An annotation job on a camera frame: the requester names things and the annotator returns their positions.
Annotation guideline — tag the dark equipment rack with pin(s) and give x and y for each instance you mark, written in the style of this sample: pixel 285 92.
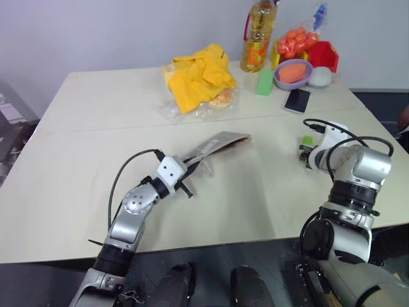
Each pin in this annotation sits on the dark equipment rack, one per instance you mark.
pixel 12 128

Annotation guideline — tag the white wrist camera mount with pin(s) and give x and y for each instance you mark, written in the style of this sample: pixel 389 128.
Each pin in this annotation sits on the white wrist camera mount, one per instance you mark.
pixel 330 144
pixel 169 169

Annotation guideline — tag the person at table edge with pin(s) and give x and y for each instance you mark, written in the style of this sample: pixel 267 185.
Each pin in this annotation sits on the person at table edge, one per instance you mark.
pixel 404 120

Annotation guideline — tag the cooking oil bottle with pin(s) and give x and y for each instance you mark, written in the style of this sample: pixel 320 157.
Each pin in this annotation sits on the cooking oil bottle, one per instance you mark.
pixel 255 41

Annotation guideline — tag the black smartphone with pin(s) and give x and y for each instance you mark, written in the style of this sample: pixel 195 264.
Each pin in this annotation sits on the black smartphone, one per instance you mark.
pixel 297 100

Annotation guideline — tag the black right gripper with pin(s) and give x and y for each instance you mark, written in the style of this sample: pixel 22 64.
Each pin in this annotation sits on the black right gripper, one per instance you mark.
pixel 311 158

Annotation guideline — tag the yellow cloth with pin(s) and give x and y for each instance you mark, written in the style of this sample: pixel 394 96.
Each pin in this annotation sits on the yellow cloth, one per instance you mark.
pixel 198 76

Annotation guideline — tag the clear plastic bread bag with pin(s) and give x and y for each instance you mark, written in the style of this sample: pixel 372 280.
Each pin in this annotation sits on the clear plastic bread bag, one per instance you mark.
pixel 220 99

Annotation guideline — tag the green rectangular block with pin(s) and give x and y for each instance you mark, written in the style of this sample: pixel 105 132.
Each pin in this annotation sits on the green rectangular block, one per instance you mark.
pixel 264 82

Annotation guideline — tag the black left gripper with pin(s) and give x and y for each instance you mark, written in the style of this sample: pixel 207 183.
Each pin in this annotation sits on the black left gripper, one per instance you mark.
pixel 184 174

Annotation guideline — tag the red box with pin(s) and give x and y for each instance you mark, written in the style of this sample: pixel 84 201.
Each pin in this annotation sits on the red box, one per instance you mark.
pixel 324 56

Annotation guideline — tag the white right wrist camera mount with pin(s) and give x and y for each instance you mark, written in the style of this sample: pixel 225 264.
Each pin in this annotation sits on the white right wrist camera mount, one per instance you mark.
pixel 330 144

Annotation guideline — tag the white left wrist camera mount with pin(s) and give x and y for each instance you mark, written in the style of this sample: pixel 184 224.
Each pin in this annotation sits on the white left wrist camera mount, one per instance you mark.
pixel 169 169

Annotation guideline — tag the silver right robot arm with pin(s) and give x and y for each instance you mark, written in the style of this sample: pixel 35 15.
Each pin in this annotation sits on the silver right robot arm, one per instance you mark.
pixel 358 198

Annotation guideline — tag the dark rounded shape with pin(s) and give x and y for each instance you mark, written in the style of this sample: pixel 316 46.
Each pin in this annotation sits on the dark rounded shape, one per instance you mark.
pixel 175 284

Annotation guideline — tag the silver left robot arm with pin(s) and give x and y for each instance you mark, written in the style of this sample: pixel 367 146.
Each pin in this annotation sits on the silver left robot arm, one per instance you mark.
pixel 129 220

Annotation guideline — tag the yellow plastic holder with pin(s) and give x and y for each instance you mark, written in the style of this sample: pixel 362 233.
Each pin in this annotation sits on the yellow plastic holder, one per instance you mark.
pixel 274 56

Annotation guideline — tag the purple bowl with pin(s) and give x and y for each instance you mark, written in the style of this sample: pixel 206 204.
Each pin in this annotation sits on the purple bowl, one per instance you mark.
pixel 292 81

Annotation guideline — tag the clear grid zip pouch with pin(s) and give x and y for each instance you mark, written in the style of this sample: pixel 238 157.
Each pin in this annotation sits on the clear grid zip pouch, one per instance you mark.
pixel 220 144

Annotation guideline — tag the white round container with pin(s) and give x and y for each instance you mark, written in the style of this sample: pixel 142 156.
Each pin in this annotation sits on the white round container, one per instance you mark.
pixel 320 77

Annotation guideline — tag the bag of orange balls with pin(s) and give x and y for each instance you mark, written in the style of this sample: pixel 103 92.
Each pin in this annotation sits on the bag of orange balls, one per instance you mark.
pixel 295 43

